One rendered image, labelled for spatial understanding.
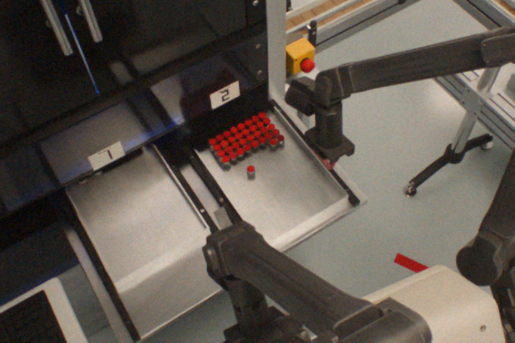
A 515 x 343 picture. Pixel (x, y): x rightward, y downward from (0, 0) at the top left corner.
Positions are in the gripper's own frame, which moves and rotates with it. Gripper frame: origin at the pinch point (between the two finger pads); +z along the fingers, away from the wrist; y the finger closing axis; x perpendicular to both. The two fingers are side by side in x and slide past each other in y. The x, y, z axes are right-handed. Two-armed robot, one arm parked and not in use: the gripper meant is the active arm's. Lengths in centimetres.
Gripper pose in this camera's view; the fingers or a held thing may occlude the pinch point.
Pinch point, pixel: (330, 165)
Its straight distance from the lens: 135.5
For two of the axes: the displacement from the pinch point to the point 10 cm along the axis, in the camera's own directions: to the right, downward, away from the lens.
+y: -5.3, -6.0, 6.0
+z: 1.2, 6.5, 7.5
